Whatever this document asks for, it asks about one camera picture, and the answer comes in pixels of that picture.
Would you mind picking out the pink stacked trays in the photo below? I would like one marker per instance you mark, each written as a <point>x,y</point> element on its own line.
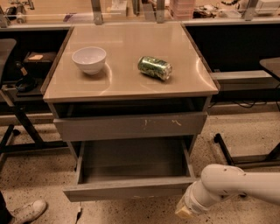
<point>181,9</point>

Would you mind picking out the grey drawer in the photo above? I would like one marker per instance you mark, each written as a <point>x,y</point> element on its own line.
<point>131,169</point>
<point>130,126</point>

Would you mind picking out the grey chair seat left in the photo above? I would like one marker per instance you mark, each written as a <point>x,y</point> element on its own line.
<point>6,47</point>

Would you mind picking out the grey top drawer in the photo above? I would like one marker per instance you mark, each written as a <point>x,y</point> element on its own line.
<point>130,126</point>

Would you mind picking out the dark box on shelf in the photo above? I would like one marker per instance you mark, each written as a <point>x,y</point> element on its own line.
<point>38,64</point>

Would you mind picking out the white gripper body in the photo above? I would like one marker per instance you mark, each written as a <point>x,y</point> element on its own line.
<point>193,205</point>

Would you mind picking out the grey drawer cabinet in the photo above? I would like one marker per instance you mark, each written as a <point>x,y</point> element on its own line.
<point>120,89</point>

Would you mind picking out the green soda can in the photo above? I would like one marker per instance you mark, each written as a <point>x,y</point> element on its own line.
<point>155,68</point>

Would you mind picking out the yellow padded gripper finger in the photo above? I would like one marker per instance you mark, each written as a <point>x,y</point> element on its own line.
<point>183,208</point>

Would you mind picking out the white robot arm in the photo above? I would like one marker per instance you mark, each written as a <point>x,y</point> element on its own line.
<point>219,182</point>

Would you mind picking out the white ceramic bowl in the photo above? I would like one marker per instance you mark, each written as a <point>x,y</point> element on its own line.
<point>90,60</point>

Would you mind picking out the white sneaker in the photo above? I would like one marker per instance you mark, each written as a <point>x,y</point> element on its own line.
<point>28,213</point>

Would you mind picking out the dark round table top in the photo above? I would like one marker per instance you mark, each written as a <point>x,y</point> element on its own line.
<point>272,66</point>

